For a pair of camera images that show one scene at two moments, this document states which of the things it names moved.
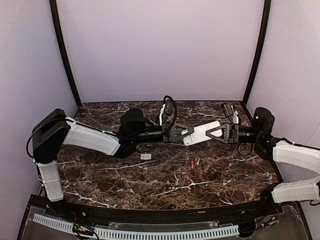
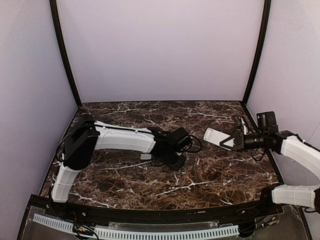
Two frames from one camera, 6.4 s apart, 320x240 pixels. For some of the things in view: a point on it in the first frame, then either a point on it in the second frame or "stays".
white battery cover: (146, 156) stays
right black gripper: (234, 133) to (238, 141)
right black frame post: (263, 45) stays
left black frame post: (54, 12) stays
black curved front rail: (235, 215) stays
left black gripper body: (165, 133) to (175, 161)
